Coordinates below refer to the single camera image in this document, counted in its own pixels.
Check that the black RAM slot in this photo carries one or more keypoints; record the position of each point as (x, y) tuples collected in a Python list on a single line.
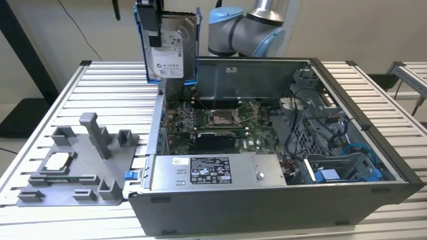
[(217, 98), (217, 102)]

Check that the metal slat side table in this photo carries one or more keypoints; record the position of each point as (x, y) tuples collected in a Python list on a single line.
[(411, 72)]

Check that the black stand with base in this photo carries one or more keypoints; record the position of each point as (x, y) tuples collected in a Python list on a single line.
[(27, 50)]

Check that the blue disk carrier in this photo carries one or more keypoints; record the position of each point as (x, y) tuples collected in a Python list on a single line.
[(328, 175)]

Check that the silver metal bracket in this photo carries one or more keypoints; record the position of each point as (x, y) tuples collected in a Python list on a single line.
[(289, 103)]

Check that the grey perforated drive cage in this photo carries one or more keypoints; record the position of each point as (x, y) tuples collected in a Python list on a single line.
[(311, 140)]

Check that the silver power supply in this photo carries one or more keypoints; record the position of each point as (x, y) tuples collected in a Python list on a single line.
[(267, 166)]

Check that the green RAM stick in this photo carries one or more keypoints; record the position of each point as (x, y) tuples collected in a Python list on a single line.
[(73, 179)]

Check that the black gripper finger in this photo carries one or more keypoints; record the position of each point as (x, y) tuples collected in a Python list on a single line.
[(151, 27)]

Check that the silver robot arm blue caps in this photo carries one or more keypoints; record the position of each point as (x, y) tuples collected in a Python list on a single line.
[(243, 30)]

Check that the CPU socket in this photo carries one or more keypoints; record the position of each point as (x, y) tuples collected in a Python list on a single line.
[(221, 117)]

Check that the black open PC case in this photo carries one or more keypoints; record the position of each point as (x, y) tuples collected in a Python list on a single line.
[(233, 212)]

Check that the grey disk bay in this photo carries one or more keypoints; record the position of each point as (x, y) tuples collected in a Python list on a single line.
[(353, 160)]

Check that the hard disk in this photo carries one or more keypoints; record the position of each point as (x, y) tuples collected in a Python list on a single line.
[(171, 60)]

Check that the blue case latch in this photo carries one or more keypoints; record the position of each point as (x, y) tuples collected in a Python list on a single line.
[(129, 175)]

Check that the green motherboard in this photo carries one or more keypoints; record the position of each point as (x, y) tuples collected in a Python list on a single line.
[(260, 135)]

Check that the silver CPU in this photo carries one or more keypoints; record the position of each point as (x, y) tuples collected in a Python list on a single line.
[(59, 161)]

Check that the grey parts rack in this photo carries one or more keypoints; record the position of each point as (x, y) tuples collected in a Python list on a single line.
[(87, 172)]

